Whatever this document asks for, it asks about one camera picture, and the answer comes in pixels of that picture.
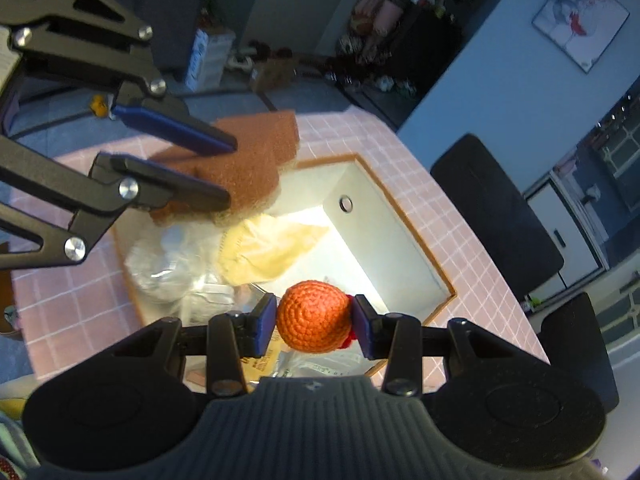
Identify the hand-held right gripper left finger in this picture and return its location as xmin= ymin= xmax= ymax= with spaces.
xmin=112 ymin=292 xmax=279 ymax=397

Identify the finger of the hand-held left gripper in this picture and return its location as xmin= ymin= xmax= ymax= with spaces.
xmin=0 ymin=135 xmax=233 ymax=272
xmin=0 ymin=0 xmax=239 ymax=157

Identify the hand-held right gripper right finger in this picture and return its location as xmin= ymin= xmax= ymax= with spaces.
xmin=350 ymin=294 xmax=528 ymax=397

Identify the yellow snack packet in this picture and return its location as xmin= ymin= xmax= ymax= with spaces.
xmin=239 ymin=340 xmax=288 ymax=383

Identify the orange crochet ball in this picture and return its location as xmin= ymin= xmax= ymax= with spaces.
xmin=276 ymin=281 xmax=353 ymax=353

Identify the yellow cloth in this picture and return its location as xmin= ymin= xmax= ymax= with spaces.
xmin=217 ymin=212 xmax=331 ymax=286

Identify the clear plastic bag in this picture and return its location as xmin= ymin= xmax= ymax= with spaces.
xmin=122 ymin=222 xmax=236 ymax=321

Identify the brown sponge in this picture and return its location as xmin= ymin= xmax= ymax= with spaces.
xmin=150 ymin=110 xmax=301 ymax=226

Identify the orange cardboard box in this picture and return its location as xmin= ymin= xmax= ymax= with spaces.
xmin=112 ymin=152 xmax=458 ymax=396

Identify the white carton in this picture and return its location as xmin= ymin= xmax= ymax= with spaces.
xmin=185 ymin=27 xmax=236 ymax=93

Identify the brown cardboard carton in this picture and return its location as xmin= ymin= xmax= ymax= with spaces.
xmin=250 ymin=55 xmax=296 ymax=93

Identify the black chair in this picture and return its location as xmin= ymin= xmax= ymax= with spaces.
xmin=430 ymin=134 xmax=566 ymax=306
xmin=537 ymin=292 xmax=621 ymax=413

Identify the white vanity cabinet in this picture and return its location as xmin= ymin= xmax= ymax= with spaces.
xmin=522 ymin=170 xmax=613 ymax=306

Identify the pink hanging bag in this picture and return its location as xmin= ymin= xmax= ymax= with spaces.
xmin=350 ymin=0 xmax=406 ymax=41

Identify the dark sideboard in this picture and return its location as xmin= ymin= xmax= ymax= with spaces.
xmin=380 ymin=7 xmax=463 ymax=126

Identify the wine glass wall picture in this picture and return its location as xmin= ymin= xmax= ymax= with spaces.
xmin=531 ymin=0 xmax=630 ymax=73

